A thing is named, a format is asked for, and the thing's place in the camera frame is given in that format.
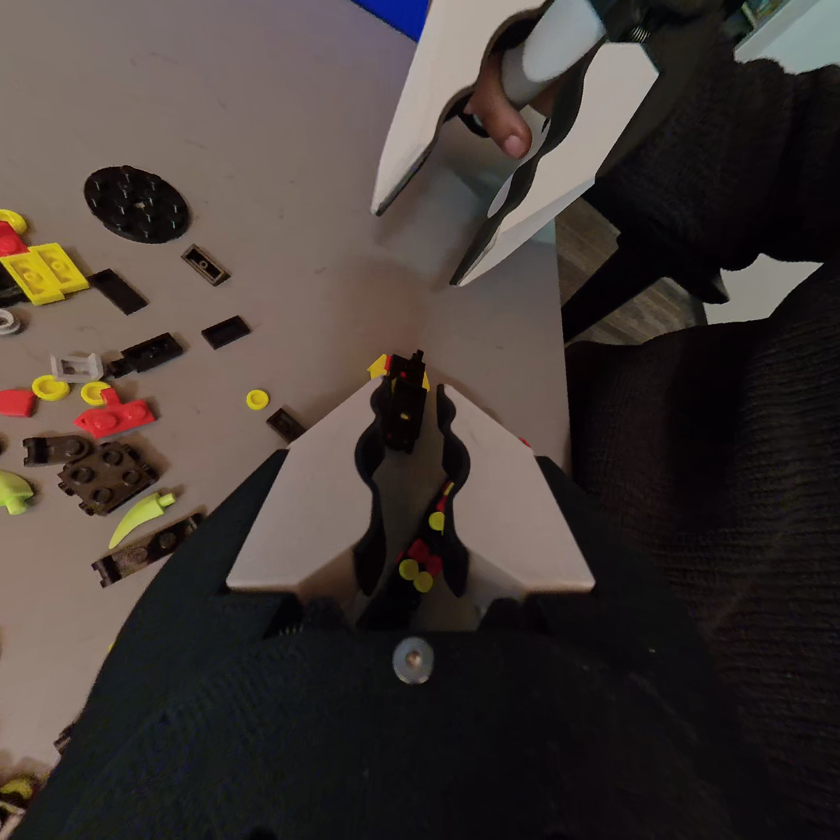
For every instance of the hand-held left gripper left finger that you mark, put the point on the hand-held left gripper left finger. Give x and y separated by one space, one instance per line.
308 518

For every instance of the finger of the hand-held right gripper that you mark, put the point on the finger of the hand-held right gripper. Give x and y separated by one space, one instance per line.
433 85
590 124

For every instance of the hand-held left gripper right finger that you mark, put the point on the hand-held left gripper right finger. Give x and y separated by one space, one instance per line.
525 525

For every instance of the yellow and red lego assembly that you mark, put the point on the yellow and red lego assembly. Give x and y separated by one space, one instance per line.
407 407

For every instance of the pile of lego pieces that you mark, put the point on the pile of lego pieces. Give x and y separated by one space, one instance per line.
46 272

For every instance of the long black red lego assembly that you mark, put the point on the long black red lego assembly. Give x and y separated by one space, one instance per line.
420 558

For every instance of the black round lego plate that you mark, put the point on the black round lego plate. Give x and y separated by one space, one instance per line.
134 207

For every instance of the person's right hand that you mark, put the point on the person's right hand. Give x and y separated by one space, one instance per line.
508 128

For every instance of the blue plastic bin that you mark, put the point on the blue plastic bin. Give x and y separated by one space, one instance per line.
394 13

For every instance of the black furniture leg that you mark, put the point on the black furniture leg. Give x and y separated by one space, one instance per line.
610 289

